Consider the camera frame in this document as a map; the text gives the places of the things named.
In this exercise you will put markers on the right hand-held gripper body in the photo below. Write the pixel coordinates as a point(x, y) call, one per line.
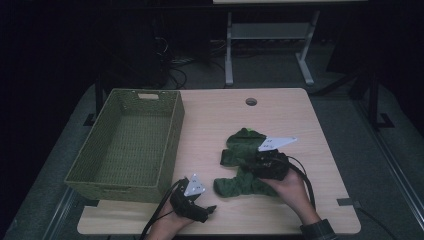
point(271, 165)

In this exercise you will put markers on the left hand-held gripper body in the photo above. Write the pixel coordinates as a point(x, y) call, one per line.
point(185, 203)

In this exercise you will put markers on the dark green garment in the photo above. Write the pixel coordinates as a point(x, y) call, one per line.
point(240, 146)

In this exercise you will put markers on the green woven basket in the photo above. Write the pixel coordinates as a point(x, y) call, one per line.
point(126, 146)

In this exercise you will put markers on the person's left hand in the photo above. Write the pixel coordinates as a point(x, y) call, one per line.
point(166, 226)

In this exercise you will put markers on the person's right hand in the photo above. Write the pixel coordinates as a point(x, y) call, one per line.
point(293, 193)

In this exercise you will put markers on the grey tape strip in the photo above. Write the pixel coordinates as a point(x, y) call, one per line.
point(348, 202)

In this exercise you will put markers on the white metal stand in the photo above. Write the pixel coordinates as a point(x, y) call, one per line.
point(266, 31)

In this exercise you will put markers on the aluminium floor rail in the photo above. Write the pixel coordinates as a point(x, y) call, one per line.
point(393, 166)
point(61, 213)

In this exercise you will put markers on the black frame post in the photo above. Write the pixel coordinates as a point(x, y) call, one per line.
point(99, 96)
point(375, 100)

